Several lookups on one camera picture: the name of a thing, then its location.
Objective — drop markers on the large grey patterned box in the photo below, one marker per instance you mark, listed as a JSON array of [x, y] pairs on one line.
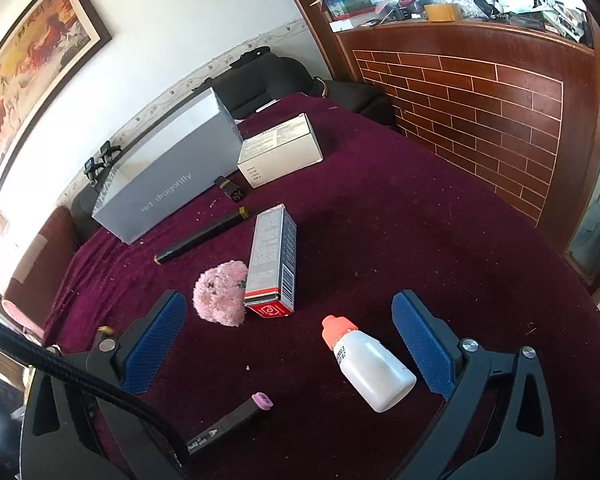
[[165, 175]]

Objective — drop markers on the black clamp device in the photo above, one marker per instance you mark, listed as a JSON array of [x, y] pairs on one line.
[[100, 160]]

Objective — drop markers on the yellow cardboard box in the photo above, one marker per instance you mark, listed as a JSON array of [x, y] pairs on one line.
[[441, 12]]

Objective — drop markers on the white labelled box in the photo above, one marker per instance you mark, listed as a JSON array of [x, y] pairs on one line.
[[280, 152]]

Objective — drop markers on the purple-capped black marker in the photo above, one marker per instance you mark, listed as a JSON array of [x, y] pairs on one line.
[[230, 420]]

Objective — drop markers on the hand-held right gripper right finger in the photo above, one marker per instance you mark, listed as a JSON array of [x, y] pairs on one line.
[[425, 345]]

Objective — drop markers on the maroon tablecloth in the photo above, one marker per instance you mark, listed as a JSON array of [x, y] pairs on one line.
[[405, 220]]

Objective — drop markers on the grey carton with red end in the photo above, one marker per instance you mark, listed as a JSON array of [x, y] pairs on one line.
[[270, 260]]

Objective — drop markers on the black sofa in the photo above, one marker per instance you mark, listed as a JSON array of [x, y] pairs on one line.
[[280, 80]]

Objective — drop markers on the framed wall painting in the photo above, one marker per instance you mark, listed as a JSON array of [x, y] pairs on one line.
[[35, 75]]

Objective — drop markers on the brick-patterned wooden counter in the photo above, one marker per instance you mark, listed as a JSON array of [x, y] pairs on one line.
[[480, 110]]

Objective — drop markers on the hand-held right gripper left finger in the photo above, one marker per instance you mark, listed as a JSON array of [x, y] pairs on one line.
[[152, 345]]

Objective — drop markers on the maroon armchair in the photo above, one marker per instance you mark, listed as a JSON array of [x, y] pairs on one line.
[[37, 270]]

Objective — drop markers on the white bottle with orange cap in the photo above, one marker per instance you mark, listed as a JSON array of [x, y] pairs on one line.
[[375, 375]]

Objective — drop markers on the pink plush flower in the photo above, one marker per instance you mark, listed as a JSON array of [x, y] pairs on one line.
[[220, 295]]

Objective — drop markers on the short black marker piece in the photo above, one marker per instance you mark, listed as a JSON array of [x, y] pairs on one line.
[[230, 190]]

